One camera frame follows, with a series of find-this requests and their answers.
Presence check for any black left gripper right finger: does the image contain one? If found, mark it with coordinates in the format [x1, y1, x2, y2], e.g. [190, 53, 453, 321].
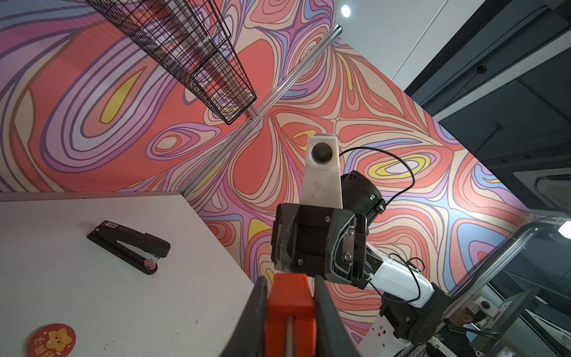
[314, 276, 359, 357]

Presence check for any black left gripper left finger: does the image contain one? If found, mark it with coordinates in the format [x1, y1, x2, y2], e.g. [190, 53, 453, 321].
[220, 277, 269, 357]

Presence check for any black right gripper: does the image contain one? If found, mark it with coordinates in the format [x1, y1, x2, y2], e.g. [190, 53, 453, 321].
[272, 203, 383, 288]

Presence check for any red small padlock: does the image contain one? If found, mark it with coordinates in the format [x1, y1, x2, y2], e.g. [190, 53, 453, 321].
[264, 273, 317, 356]

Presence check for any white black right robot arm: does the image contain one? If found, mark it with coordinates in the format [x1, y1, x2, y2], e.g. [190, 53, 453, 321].
[272, 170, 448, 356]

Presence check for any black stapler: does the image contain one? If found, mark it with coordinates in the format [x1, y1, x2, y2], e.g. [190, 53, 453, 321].
[87, 220, 171, 275]

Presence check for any round red star sticker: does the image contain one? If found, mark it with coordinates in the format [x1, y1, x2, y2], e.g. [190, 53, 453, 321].
[26, 324, 77, 357]

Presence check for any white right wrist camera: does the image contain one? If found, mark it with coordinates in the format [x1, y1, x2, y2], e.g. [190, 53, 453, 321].
[300, 134, 343, 209]

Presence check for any black wire basket back wall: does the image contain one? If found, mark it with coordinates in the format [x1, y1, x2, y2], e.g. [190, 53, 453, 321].
[89, 0, 257, 124]

